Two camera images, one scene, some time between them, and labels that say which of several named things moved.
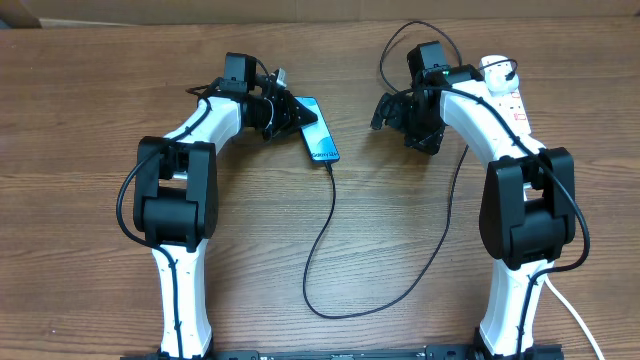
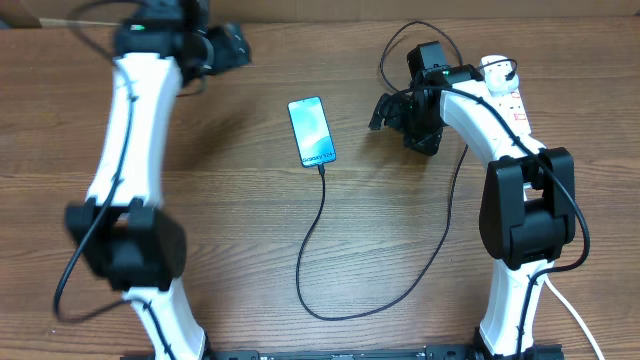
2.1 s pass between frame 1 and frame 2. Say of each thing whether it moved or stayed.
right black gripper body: stayed
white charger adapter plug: stayed
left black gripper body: moved
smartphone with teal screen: moved
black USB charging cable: moved
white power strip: stayed
